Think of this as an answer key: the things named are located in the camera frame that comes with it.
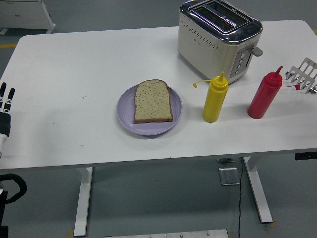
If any white table leg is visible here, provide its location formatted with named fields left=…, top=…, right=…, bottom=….
left=242, top=156, right=273, bottom=223
left=73, top=166, right=94, bottom=237

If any red squeeze bottle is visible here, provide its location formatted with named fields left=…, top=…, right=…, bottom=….
left=247, top=65, right=301, bottom=120

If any cream and chrome toaster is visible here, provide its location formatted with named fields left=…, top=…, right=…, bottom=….
left=177, top=0, right=264, bottom=86

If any purple round plate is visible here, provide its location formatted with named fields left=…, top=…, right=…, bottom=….
left=116, top=83, right=183, bottom=136

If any square metal floor plate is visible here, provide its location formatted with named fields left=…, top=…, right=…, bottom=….
left=218, top=166, right=241, bottom=186

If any brown bread slice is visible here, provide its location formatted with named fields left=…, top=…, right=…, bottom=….
left=133, top=79, right=174, bottom=124

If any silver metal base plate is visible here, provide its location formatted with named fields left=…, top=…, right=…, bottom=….
left=166, top=228, right=229, bottom=238
left=104, top=230, right=167, bottom=238

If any yellow squeeze bottle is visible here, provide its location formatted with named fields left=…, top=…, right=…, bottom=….
left=192, top=71, right=229, bottom=123

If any black floor cable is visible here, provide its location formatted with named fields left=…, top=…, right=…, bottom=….
left=236, top=157, right=245, bottom=238

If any black table control panel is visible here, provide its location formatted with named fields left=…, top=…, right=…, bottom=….
left=295, top=152, right=317, bottom=161

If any metal toast rack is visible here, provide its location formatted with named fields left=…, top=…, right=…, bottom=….
left=285, top=57, right=317, bottom=95

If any white background machine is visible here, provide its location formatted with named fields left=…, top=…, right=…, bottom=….
left=0, top=0, right=56, bottom=34

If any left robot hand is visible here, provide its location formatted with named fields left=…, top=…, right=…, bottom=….
left=0, top=82, right=15, bottom=157

